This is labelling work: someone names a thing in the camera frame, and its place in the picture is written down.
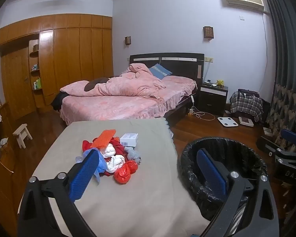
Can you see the blue pillow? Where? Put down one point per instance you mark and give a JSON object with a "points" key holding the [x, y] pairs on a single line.
{"points": [[160, 71]]}

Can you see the grey cloth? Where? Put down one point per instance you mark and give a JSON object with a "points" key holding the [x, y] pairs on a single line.
{"points": [[133, 155]]}

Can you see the pink quilt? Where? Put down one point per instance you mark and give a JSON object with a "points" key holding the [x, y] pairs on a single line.
{"points": [[123, 86]]}

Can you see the red plastic bag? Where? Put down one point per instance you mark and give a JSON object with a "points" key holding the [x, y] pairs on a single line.
{"points": [[123, 174]]}

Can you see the dark nightstand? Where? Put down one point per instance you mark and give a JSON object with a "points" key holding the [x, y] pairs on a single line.
{"points": [[212, 101]]}

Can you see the wall socket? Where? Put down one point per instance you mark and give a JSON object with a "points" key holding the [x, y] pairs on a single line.
{"points": [[209, 59]]}

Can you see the pink bedsheet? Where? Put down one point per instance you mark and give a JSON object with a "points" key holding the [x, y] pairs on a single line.
{"points": [[108, 106]]}

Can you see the black cloth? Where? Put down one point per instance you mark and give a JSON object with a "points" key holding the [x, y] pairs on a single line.
{"points": [[58, 101]]}

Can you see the dark patterned curtain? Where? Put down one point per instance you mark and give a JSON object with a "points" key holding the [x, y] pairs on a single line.
{"points": [[286, 54]]}

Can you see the wooden desk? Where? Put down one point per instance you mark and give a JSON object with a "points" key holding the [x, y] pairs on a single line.
{"points": [[0, 177]]}

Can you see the air conditioner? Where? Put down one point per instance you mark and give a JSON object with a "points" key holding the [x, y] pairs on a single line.
{"points": [[244, 0]]}

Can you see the red glove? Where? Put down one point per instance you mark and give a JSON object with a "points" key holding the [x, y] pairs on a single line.
{"points": [[118, 148]]}

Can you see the small white box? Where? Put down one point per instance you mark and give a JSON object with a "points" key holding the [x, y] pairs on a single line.
{"points": [[129, 139]]}

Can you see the orange textured cloth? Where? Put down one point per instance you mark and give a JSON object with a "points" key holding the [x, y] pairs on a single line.
{"points": [[104, 139]]}

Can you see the grey tablecloth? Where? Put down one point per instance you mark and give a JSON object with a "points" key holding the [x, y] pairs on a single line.
{"points": [[143, 197]]}

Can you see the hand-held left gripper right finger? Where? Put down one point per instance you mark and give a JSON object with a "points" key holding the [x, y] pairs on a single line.
{"points": [[212, 175]]}

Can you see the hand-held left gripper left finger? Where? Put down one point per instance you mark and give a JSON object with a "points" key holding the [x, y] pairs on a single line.
{"points": [[83, 175]]}

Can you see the yellow plush toy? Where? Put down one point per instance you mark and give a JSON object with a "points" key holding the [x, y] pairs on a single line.
{"points": [[220, 83]]}

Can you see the power strip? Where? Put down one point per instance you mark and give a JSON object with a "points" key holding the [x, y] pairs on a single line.
{"points": [[191, 112]]}

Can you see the small wooden stool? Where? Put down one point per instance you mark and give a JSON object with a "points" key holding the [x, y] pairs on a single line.
{"points": [[21, 129]]}

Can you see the large white tissue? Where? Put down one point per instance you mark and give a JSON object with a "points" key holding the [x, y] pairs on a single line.
{"points": [[114, 164]]}

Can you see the large wall lamp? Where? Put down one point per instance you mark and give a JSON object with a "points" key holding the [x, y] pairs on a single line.
{"points": [[208, 32]]}

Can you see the blue plastic bag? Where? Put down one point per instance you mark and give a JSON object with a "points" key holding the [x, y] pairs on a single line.
{"points": [[102, 164]]}

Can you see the dark brown cloth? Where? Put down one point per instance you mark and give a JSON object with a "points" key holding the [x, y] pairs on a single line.
{"points": [[96, 82]]}

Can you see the white bathroom scale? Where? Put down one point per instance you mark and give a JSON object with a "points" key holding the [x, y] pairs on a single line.
{"points": [[227, 121]]}

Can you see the black bin with bag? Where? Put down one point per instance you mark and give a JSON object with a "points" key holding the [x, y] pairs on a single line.
{"points": [[236, 150]]}

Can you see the wooden wardrobe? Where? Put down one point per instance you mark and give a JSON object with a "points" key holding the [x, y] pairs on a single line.
{"points": [[71, 54]]}

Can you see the framed bathroom scale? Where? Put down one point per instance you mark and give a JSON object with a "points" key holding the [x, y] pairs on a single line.
{"points": [[245, 121]]}

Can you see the small wall lamp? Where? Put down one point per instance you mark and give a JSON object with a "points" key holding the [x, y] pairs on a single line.
{"points": [[127, 40]]}

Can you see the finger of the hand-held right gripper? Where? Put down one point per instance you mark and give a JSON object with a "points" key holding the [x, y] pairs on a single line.
{"points": [[267, 144], [291, 135]]}

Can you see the dark wooden bed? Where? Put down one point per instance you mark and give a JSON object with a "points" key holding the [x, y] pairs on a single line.
{"points": [[182, 66]]}

